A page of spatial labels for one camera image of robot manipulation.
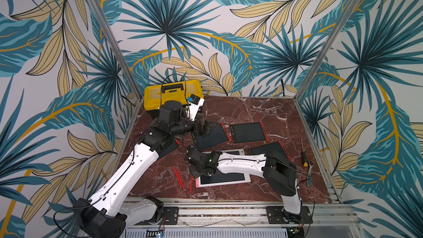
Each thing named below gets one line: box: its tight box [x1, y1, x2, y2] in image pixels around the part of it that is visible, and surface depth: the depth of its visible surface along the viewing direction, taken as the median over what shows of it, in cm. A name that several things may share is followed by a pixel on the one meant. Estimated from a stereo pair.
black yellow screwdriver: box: [300, 138, 309, 168], surface depth 92 cm
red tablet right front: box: [246, 140, 294, 164], surface depth 97 cm
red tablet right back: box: [229, 121, 269, 144], surface depth 105 cm
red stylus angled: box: [172, 166, 186, 190], surface depth 85 cm
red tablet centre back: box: [191, 122, 233, 152], surface depth 100 cm
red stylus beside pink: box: [172, 165, 185, 190], surface depth 86 cm
